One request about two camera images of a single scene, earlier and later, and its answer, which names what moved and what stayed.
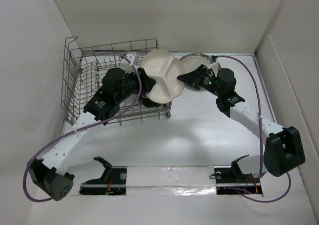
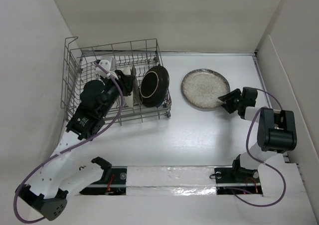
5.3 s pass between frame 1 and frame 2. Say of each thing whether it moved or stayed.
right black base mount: stayed
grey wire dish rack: stayed
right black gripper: moved
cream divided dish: moved
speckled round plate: moved
